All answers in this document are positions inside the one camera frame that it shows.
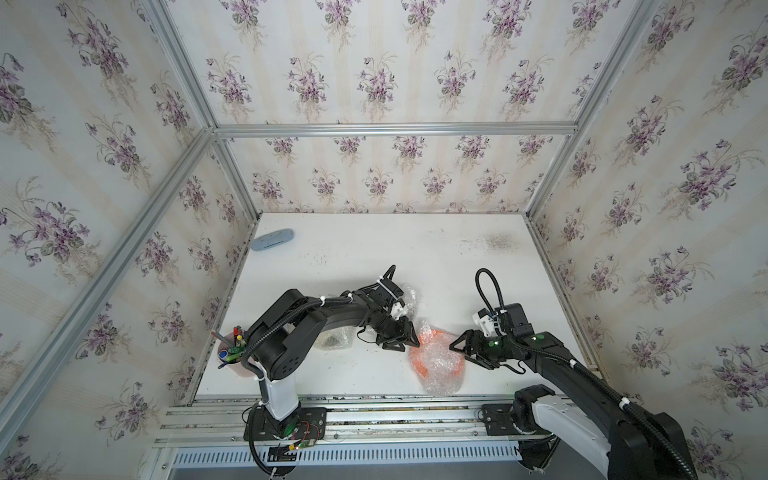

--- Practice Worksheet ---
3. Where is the bubble wrap around orange plate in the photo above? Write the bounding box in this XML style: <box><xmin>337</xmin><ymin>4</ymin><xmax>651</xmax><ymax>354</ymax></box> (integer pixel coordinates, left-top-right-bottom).
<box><xmin>409</xmin><ymin>319</ymin><xmax>466</xmax><ymax>396</ymax></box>

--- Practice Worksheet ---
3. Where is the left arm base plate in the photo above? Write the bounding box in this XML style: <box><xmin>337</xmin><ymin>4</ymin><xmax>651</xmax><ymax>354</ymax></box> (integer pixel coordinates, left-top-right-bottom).
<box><xmin>243</xmin><ymin>405</ymin><xmax>328</xmax><ymax>443</ymax></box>

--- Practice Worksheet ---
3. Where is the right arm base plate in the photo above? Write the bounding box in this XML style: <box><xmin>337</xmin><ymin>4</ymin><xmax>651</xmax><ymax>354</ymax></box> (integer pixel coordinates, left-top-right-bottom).
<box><xmin>478</xmin><ymin>403</ymin><xmax>553</xmax><ymax>438</ymax></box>

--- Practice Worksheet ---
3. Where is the orange dinner plate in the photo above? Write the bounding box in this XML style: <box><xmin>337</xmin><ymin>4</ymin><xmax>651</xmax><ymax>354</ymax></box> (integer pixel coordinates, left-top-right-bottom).
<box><xmin>409</xmin><ymin>328</ymin><xmax>465</xmax><ymax>380</ymax></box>

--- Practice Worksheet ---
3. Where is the white vented panel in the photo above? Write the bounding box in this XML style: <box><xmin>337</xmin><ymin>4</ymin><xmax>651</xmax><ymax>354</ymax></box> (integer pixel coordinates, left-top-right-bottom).
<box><xmin>172</xmin><ymin>440</ymin><xmax>522</xmax><ymax>469</ymax></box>

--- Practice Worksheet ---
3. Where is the middle bubble wrapped plate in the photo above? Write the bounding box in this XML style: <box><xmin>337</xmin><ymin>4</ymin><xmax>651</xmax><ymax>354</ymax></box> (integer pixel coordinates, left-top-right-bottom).
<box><xmin>394</xmin><ymin>285</ymin><xmax>419</xmax><ymax>320</ymax></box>

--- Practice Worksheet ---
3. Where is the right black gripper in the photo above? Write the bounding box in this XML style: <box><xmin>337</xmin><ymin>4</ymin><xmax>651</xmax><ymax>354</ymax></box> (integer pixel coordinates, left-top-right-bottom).
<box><xmin>449</xmin><ymin>329</ymin><xmax>515</xmax><ymax>366</ymax></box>

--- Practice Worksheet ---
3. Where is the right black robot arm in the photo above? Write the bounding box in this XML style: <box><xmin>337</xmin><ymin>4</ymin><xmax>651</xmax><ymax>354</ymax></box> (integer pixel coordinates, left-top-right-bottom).
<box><xmin>449</xmin><ymin>302</ymin><xmax>697</xmax><ymax>479</ymax></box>

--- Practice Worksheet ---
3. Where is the bubble wrapped plate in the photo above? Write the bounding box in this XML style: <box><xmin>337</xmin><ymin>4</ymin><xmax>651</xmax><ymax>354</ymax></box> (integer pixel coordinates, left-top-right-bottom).
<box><xmin>313</xmin><ymin>327</ymin><xmax>356</xmax><ymax>351</ymax></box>
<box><xmin>394</xmin><ymin>285</ymin><xmax>419</xmax><ymax>320</ymax></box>

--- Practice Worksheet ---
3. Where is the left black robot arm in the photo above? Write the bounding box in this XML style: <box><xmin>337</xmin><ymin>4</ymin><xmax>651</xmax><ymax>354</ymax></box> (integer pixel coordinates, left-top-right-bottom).
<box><xmin>239</xmin><ymin>265</ymin><xmax>420</xmax><ymax>479</ymax></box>

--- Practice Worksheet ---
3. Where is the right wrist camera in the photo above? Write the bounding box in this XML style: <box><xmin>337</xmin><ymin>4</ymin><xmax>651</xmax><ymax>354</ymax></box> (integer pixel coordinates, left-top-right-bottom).
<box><xmin>472</xmin><ymin>309</ymin><xmax>503</xmax><ymax>338</ymax></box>

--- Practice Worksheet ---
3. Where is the aluminium front rail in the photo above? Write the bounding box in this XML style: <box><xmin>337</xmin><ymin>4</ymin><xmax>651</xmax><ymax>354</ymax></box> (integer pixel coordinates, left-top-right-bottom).
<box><xmin>151</xmin><ymin>395</ymin><xmax>513</xmax><ymax>448</ymax></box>

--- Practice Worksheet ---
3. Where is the left bubble wrapped plate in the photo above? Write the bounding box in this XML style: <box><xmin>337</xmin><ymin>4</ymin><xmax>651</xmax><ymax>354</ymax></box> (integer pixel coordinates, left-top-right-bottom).
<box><xmin>313</xmin><ymin>327</ymin><xmax>356</xmax><ymax>351</ymax></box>

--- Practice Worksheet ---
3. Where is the pink pen cup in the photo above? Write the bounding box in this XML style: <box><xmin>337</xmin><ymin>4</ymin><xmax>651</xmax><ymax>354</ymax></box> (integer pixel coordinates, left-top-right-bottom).
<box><xmin>211</xmin><ymin>325</ymin><xmax>254</xmax><ymax>378</ymax></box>

